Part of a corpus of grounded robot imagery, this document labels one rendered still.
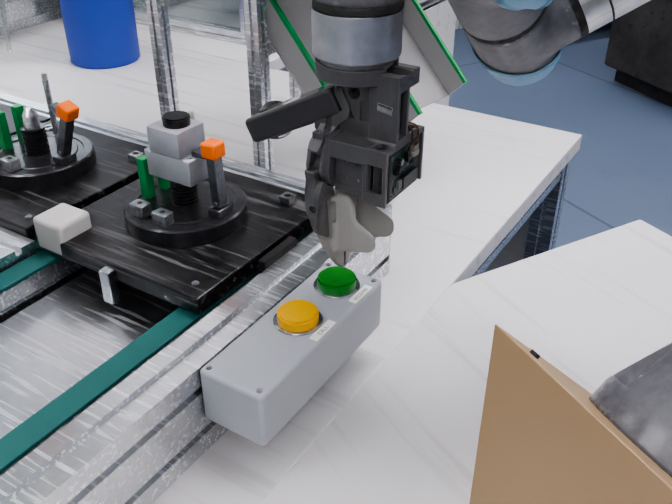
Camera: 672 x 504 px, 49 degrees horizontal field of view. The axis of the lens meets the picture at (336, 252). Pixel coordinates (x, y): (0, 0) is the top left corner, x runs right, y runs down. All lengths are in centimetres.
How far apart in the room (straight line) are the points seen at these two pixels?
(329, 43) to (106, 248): 36
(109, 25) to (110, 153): 72
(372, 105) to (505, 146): 73
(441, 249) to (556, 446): 52
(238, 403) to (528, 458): 25
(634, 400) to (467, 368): 30
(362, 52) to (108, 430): 36
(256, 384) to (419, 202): 56
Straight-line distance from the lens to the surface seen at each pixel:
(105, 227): 89
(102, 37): 176
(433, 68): 119
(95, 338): 81
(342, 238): 70
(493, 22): 60
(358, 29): 60
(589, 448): 52
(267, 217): 87
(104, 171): 102
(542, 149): 135
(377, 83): 62
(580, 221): 296
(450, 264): 99
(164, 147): 83
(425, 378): 81
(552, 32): 67
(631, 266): 105
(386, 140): 64
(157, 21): 109
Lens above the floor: 140
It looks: 32 degrees down
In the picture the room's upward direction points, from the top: straight up
